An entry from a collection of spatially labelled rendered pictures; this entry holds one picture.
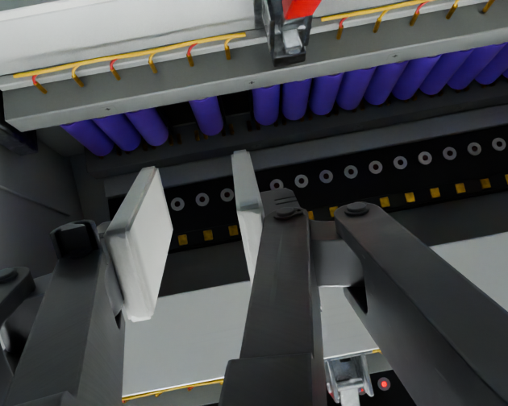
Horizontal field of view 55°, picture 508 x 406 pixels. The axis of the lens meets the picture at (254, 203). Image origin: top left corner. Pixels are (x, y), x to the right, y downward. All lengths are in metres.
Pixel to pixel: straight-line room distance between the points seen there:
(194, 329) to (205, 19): 0.16
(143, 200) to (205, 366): 0.12
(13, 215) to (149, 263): 0.19
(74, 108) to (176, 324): 0.13
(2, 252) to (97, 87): 0.11
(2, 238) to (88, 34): 0.13
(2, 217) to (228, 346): 0.16
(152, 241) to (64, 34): 0.13
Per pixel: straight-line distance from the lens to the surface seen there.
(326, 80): 0.31
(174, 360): 0.26
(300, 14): 0.21
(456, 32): 0.30
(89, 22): 0.26
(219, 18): 0.27
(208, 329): 0.26
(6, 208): 0.33
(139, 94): 0.28
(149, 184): 0.18
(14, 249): 0.33
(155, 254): 0.17
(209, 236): 0.39
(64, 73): 0.29
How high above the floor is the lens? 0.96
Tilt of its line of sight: 8 degrees up
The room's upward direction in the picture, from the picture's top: 169 degrees clockwise
